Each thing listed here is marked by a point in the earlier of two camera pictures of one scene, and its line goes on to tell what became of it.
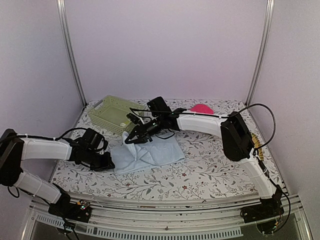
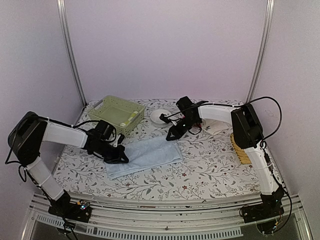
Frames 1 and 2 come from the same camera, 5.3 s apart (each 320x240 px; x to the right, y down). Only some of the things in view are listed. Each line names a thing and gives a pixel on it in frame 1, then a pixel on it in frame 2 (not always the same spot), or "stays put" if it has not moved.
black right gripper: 142,134 to 178,132
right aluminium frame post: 269,12 stays put
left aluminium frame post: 62,14 stays put
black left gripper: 107,165 to 121,153
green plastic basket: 110,114 stays put
